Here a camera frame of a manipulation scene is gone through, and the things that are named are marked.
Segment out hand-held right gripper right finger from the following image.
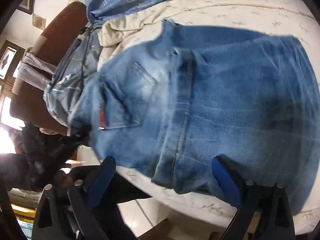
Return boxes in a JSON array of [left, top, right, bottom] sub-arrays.
[[211, 155, 295, 240]]

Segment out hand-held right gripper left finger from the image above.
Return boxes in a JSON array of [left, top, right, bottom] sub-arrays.
[[31, 156, 117, 240]]

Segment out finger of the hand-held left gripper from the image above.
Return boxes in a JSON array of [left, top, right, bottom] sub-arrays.
[[67, 122, 92, 147]]

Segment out faded blue jeans pants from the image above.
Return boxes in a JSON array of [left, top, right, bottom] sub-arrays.
[[67, 19, 320, 215]]

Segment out grey patterned quilt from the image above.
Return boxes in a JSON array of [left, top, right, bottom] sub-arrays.
[[42, 26, 103, 128]]

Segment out grey cloth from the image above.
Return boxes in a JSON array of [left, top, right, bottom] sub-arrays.
[[19, 52, 58, 90]]

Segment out brown headboard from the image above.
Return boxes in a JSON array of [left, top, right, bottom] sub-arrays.
[[10, 1, 88, 135]]

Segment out wooden glazed door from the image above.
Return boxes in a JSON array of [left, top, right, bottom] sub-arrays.
[[0, 40, 25, 130]]

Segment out cream floral blanket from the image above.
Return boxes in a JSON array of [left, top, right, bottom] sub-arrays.
[[96, 0, 320, 230]]

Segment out beige wall panel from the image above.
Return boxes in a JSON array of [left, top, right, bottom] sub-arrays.
[[32, 14, 47, 28]]

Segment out dark framed wall picture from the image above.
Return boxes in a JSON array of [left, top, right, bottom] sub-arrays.
[[19, 0, 38, 15]]

